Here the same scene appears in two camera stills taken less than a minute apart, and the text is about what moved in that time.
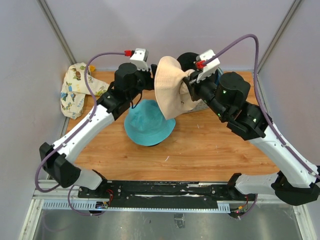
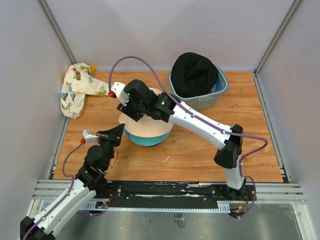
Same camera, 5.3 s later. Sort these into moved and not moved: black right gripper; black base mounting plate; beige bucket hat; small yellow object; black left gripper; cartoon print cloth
Moved: black right gripper; black left gripper; beige bucket hat
Not moved: cartoon print cloth; black base mounting plate; small yellow object
